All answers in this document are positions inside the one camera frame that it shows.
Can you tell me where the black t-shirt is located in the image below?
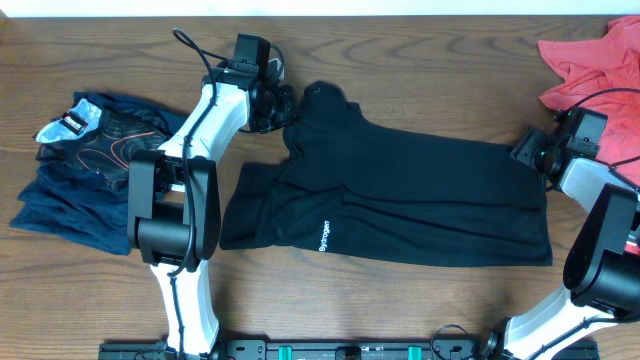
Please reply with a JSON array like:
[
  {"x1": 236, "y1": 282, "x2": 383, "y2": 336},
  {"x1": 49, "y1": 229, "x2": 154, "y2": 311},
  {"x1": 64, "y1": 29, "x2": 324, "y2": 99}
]
[{"x1": 220, "y1": 82, "x2": 553, "y2": 267}]

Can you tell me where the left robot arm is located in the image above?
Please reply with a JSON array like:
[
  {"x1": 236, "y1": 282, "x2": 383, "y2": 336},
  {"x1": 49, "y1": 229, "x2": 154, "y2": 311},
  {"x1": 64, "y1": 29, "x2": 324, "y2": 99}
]
[{"x1": 127, "y1": 59, "x2": 291, "y2": 359}]

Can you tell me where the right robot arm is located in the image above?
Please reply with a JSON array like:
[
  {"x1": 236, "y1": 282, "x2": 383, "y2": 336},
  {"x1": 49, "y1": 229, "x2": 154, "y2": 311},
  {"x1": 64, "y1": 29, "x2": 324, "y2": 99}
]
[{"x1": 470, "y1": 105, "x2": 639, "y2": 360}]

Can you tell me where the coral red shirt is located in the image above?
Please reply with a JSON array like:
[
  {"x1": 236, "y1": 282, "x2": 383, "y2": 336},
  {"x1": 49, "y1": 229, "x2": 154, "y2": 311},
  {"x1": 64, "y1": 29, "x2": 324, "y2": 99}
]
[{"x1": 538, "y1": 15, "x2": 639, "y2": 184}]

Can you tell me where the folded black patterned shirt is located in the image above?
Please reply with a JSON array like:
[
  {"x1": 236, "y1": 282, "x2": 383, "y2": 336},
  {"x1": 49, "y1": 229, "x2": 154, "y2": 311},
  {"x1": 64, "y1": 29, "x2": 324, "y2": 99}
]
[{"x1": 35, "y1": 94, "x2": 184, "y2": 191}]

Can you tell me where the folded navy blue shirt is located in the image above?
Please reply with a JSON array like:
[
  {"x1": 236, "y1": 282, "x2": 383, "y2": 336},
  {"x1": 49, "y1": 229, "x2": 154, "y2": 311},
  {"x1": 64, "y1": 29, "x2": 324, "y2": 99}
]
[{"x1": 10, "y1": 92, "x2": 187, "y2": 255}]

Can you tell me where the left black cable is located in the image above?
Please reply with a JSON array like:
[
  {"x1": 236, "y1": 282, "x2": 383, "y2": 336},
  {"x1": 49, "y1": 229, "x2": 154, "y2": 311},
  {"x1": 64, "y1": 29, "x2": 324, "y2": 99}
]
[{"x1": 167, "y1": 27, "x2": 236, "y2": 360}]

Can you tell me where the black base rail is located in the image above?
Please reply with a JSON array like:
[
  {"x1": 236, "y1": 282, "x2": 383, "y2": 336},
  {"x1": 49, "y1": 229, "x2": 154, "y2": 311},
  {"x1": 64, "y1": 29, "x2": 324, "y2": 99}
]
[{"x1": 98, "y1": 323, "x2": 600, "y2": 360}]

